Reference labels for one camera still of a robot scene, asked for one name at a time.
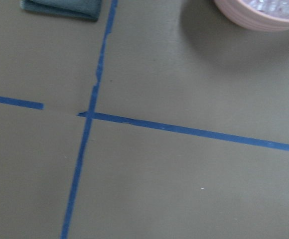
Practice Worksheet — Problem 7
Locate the grey yellow folded cloth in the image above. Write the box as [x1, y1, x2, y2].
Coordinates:
[20, 0, 102, 21]

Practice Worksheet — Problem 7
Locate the pink bowl with ice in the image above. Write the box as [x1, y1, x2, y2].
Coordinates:
[214, 0, 289, 32]

